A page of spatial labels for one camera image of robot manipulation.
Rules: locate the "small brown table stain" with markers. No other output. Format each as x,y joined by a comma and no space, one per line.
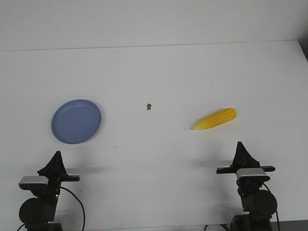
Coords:
148,106

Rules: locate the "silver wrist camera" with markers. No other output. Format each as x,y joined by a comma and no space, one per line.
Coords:
256,174
32,182

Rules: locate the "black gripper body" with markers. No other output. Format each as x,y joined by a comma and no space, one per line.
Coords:
56,181
258,170

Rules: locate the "blue round plate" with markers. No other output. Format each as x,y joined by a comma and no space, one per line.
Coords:
76,121

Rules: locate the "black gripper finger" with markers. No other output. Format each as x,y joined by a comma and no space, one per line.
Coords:
54,168
243,159

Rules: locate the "yellow corn cob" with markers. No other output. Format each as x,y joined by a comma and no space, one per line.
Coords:
216,119

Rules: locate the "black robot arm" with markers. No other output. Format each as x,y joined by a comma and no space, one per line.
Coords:
258,204
38,213

